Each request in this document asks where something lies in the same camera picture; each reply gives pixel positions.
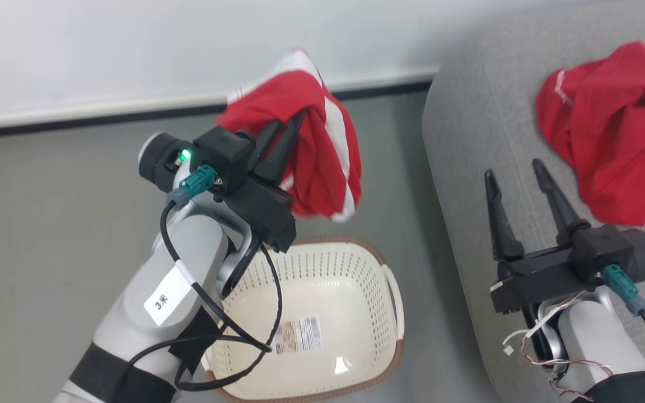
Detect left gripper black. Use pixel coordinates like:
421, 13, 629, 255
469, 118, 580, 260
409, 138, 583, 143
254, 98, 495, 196
213, 109, 308, 254

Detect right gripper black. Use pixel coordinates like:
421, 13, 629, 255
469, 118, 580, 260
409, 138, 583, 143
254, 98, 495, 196
484, 158, 604, 315

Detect red white striped garment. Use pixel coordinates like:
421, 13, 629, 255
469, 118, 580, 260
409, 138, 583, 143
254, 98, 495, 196
216, 49, 363, 223

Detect plain red garment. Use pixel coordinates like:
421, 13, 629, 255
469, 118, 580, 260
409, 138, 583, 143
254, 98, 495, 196
535, 41, 645, 227

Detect grey fabric sofa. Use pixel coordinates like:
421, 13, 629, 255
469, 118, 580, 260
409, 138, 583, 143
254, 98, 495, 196
422, 0, 645, 403

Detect cream perforated laundry basket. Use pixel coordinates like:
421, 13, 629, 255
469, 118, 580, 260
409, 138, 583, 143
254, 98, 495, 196
202, 237, 405, 402

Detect white black baseboard strip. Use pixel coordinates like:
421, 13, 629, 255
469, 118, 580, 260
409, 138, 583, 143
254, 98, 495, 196
0, 67, 441, 139

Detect left teal cable connector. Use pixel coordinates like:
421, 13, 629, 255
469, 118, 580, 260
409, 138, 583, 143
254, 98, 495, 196
166, 164, 224, 211

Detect teal cable connector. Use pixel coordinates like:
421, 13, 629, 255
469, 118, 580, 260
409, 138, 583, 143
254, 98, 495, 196
602, 264, 645, 319
166, 164, 224, 211

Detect thin white red wires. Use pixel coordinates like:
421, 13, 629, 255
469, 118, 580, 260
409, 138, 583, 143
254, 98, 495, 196
501, 290, 618, 401

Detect right teal cable connector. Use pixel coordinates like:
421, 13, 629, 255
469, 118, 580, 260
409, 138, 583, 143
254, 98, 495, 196
602, 264, 645, 319

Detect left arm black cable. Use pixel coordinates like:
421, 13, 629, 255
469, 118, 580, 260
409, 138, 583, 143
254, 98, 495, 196
127, 199, 284, 392

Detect white cable label tag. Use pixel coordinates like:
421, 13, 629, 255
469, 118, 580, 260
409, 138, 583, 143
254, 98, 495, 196
144, 265, 195, 327

